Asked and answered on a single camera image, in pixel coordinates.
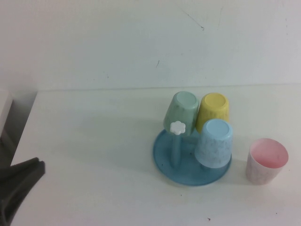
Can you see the pink plastic cup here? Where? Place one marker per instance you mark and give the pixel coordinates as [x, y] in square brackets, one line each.
[263, 169]

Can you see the light blue plastic cup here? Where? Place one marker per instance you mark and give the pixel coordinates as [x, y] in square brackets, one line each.
[212, 146]

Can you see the blue round cup stand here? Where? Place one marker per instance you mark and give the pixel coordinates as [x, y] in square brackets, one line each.
[183, 171]

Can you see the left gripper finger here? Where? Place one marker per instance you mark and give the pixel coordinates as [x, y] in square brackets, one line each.
[18, 179]
[26, 188]

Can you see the yellow plastic cup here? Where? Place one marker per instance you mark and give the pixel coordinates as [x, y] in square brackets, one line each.
[212, 110]

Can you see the green plastic cup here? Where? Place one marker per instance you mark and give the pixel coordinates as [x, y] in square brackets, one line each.
[181, 110]

